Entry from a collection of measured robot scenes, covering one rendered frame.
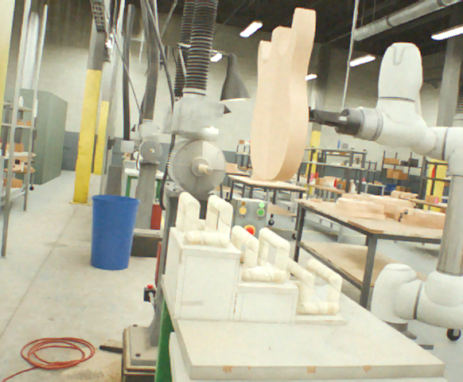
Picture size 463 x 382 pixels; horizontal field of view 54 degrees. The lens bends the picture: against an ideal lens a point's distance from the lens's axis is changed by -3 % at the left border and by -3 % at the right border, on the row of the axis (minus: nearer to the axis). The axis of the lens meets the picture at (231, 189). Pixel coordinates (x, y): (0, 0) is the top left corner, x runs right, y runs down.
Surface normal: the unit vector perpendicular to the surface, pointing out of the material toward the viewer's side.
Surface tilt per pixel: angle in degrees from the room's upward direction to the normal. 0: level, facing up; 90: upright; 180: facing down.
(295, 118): 83
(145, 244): 90
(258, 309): 90
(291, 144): 104
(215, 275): 90
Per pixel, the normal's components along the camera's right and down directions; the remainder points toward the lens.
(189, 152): 0.15, -0.01
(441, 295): -0.55, -0.05
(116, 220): 0.33, 0.18
